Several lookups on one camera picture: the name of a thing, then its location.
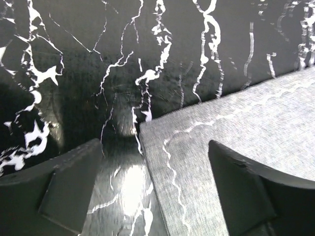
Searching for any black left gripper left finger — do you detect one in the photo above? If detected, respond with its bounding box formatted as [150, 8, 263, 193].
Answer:
[0, 139, 103, 236]

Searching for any grey cloth napkin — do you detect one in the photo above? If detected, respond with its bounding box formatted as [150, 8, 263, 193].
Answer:
[140, 67, 315, 236]

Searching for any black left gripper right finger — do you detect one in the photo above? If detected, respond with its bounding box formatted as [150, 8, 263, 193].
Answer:
[208, 140, 315, 236]

